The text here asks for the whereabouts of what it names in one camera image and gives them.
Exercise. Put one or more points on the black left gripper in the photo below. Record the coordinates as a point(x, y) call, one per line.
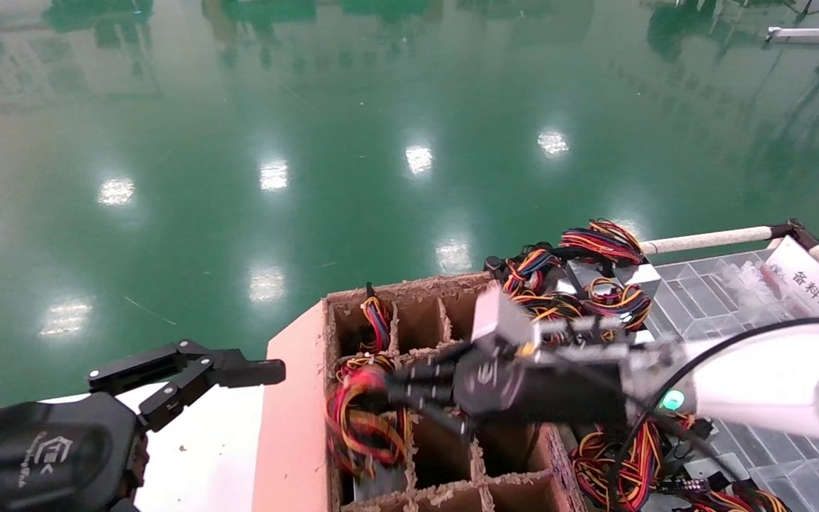
point(40, 455)

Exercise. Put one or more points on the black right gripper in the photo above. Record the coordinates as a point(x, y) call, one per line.
point(544, 391)

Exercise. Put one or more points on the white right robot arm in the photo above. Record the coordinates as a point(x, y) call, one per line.
point(772, 380)

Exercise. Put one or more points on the white label sign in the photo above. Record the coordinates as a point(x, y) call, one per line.
point(807, 277)

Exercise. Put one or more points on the black pipe connector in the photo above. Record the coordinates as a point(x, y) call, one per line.
point(792, 231)

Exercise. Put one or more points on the brown cardboard divider box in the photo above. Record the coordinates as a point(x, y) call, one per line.
point(296, 427)

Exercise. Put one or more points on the clear plastic compartment tray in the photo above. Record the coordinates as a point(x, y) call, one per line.
point(701, 299)

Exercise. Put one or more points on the clear plastic bag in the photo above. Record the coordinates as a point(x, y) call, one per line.
point(758, 284)

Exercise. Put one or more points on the white metal frame bar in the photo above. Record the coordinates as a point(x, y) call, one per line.
point(800, 33)

